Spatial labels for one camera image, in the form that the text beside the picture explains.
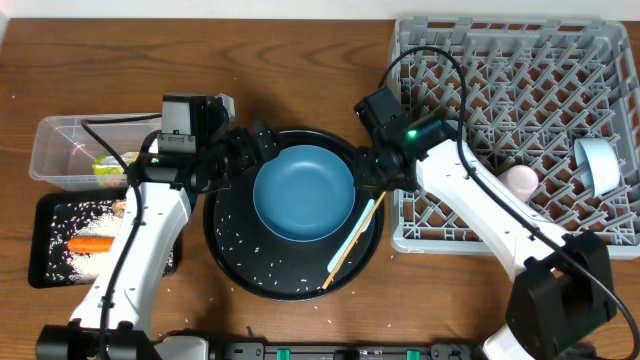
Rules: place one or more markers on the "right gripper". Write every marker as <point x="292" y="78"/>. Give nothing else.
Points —
<point x="364" y="177"/>

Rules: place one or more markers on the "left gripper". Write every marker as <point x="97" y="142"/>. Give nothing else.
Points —
<point x="254" y="157"/>

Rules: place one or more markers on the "wooden chopstick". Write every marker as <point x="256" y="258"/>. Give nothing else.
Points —
<point x="332" y="275"/>

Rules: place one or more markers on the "dark blue plate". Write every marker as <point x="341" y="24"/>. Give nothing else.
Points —
<point x="305" y="194"/>

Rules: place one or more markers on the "pink cup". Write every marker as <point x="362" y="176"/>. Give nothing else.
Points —
<point x="521" y="180"/>

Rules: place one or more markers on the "yellow green snack wrapper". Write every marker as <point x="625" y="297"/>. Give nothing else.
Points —
<point x="108" y="171"/>

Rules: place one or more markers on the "white rice pile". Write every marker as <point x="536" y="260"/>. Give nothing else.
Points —
<point x="78" y="219"/>

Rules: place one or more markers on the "orange carrot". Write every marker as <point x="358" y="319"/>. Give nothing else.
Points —
<point x="90" y="244"/>

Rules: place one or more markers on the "light blue bowl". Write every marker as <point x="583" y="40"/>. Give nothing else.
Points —
<point x="602" y="170"/>

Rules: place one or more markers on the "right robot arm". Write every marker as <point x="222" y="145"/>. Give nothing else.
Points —
<point x="561" y="282"/>

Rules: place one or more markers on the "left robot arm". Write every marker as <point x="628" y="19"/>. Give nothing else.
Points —
<point x="194" y="152"/>

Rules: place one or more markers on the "grey dishwasher rack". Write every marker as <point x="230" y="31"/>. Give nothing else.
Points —
<point x="528" y="89"/>

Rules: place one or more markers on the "round black serving tray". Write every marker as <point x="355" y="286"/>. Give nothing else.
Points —
<point x="270" y="266"/>

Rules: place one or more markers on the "clear plastic bin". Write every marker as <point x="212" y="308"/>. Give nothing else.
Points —
<point x="63" y="152"/>

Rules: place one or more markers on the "black rectangular tray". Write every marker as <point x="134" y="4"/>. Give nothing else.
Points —
<point x="44" y="213"/>

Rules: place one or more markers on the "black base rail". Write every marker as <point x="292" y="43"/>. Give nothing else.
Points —
<point x="350" y="351"/>

